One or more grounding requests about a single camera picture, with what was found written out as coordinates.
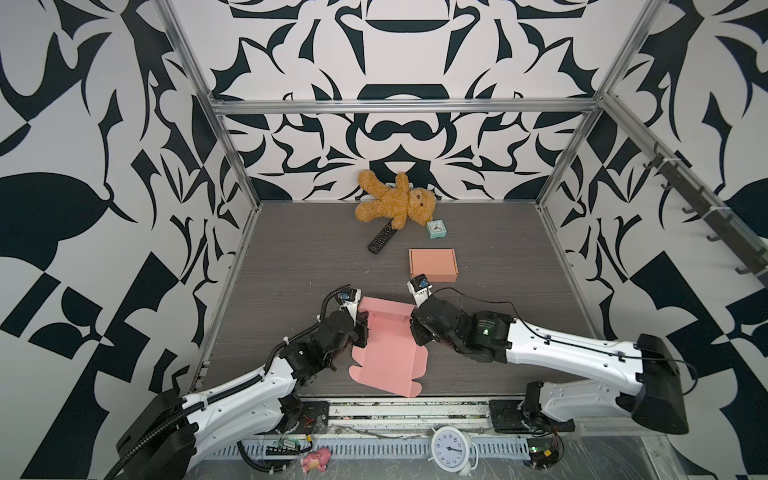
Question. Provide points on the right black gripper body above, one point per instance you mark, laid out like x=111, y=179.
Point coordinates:
x=422, y=334

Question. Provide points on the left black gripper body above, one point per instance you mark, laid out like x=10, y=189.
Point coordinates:
x=354, y=337

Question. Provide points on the pink cardboard box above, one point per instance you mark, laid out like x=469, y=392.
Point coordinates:
x=391, y=361

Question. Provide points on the salmon cardboard box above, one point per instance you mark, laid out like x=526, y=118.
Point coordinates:
x=438, y=265

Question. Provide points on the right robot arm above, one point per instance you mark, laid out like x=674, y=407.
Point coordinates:
x=637, y=379

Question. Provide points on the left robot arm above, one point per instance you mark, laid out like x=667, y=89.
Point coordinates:
x=174, y=432

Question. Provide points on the left circuit board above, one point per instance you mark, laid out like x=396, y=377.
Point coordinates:
x=289, y=447

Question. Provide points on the circuit board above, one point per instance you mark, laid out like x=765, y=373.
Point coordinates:
x=544, y=452
x=289, y=447

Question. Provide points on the small pink toy figure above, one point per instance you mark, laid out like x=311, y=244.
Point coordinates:
x=316, y=460

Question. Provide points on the small teal alarm clock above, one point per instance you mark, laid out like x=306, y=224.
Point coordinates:
x=436, y=229

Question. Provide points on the white round analog clock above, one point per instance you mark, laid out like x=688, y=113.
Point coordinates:
x=453, y=451

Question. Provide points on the right circuit board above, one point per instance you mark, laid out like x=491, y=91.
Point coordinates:
x=544, y=452

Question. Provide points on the black remote control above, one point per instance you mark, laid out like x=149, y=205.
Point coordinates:
x=382, y=238

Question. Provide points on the brown teddy bear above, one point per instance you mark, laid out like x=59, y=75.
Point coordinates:
x=399, y=203

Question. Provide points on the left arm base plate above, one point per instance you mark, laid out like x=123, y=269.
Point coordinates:
x=306, y=416

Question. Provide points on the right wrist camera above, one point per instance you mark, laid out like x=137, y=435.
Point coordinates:
x=420, y=289

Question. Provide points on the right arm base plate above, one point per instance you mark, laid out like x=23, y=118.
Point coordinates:
x=509, y=417

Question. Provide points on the wall hook rack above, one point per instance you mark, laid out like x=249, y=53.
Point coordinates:
x=702, y=203

